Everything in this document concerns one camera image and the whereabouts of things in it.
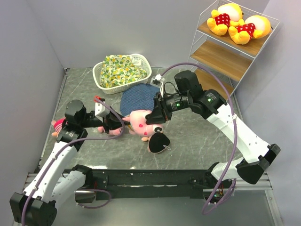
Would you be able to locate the white plastic laundry basket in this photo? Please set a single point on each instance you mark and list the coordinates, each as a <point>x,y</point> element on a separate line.
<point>96,75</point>

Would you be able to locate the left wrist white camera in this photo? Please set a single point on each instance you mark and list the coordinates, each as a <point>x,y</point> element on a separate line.
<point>100,110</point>

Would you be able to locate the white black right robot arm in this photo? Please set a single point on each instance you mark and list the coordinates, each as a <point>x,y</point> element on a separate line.
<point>258,155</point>

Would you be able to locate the lemon print cloth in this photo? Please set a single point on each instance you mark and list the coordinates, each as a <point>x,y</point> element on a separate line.
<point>121,69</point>

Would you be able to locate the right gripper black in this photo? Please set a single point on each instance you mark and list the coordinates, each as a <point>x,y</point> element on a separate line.
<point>160,111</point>

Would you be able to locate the yellow bear plush polka dot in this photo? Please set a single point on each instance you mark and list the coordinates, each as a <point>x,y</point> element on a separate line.
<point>226,15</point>

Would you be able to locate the pink pig plush striped shirt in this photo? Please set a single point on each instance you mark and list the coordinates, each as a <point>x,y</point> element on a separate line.
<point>138,126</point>

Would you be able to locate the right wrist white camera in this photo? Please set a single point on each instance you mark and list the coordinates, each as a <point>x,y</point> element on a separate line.
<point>158,81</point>

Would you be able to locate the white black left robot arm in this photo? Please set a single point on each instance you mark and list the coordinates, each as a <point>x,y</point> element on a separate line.
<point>40,201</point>

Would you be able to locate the wrist white camera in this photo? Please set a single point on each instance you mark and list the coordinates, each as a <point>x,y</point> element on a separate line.
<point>158,81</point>
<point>100,110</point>

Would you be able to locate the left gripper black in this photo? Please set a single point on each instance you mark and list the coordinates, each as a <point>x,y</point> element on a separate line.
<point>111,122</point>

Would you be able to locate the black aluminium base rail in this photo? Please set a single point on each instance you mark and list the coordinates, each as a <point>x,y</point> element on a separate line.
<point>106,183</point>

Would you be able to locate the blue checkered cloth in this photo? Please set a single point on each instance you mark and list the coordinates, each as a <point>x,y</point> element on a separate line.
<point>138,97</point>

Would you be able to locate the black-haired doll pink skirt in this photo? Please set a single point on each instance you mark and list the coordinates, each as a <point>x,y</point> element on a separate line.
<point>157,143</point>

